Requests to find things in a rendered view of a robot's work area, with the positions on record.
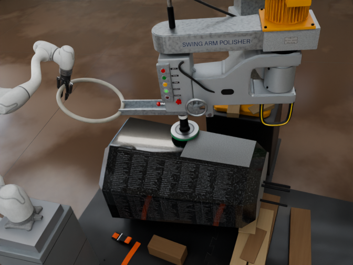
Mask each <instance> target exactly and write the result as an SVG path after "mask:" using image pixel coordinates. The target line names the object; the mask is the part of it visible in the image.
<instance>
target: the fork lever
mask: <svg viewBox="0 0 353 265"><path fill-rule="evenodd" d="M122 102H123V103H125V108H124V109H119V111H120V112H121V115H189V114H188V113H187V112H166V109H165V105H160V106H157V102H160V103H164V102H162V100H161V99H148V100H122ZM204 110H205V108H200V110H199V111H198V114H200V113H202V112H204ZM207 116H208V117H211V116H212V114H211V113H208V114H207Z"/></svg>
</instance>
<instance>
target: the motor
mask: <svg viewBox="0 0 353 265"><path fill-rule="evenodd" d="M311 3H312V0H265V9H263V8H261V9H259V16H260V20H261V25H262V30H263V32H272V31H283V30H301V29H316V25H315V23H314V21H313V19H312V17H311V14H310V12H309V6H310V5H311Z"/></svg>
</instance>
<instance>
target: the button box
mask: <svg viewBox="0 0 353 265"><path fill-rule="evenodd" d="M156 67H157V73H158V79H159V85H160V92H161V98H162V102H174V96H173V88H172V81H171V73H170V66H169V63H166V64H159V63H157V64H156ZM161 68H164V69H166V72H165V73H161V72H160V69H161ZM163 75H166V76H167V79H166V80H163V79H162V78H161V77H162V76H163ZM163 82H167V83H168V86H167V87H164V86H163V85H162V84H163ZM164 89H168V90H169V92H168V93H164ZM165 95H169V96H170V99H165Z"/></svg>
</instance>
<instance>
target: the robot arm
mask: <svg viewBox="0 0 353 265"><path fill-rule="evenodd" d="M33 49H34V52H35V55H34V56H33V57H32V62H31V70H32V76H31V79H30V80H29V81H28V82H26V83H23V84H21V85H19V86H16V87H15V88H13V89H11V88H1V87H0V115H1V114H3V115H6V114H10V113H12V112H14V111H16V110H18V109H19V108H21V106H23V105H24V104H25V103H26V102H27V101H28V100H29V99H30V98H31V96H32V95H33V93H34V92H35V91H36V90H37V89H38V87H39V86H40V83H41V68H40V62H41V61H42V62H47V61H51V60H52V61H54V62H56V63H57V64H58V65H59V73H60V76H58V77H56V79H57V89H59V88H60V87H61V86H62V85H63V84H65V86H66V93H65V100H67V99H68V96H69V94H71V92H72V86H73V84H74V83H71V81H70V79H71V74H72V69H73V65H74V62H75V53H74V49H73V48H72V47H70V46H68V45H65V46H63V47H61V48H59V47H57V46H55V45H53V44H51V43H49V42H46V41H42V40H39V41H37V42H36V43H35V44H34V46H33ZM60 81H61V83H60ZM69 83H70V86H69ZM42 209H43V208H42V206H33V205H32V202H31V200H30V198H29V196H28V195H27V193H26V192H25V190H24V189H23V188H21V187H20V186H18V185H14V184H9V185H5V183H4V180H3V177H2V176H1V175H0V214H2V215H4V216H6V217H7V218H8V221H7V223H5V224H4V228H5V229H9V228H12V229H21V230H26V231H31V230H32V228H33V224H34V223H35V221H37V220H42V219H43V216H42V215H39V213H40V212H41V211H42Z"/></svg>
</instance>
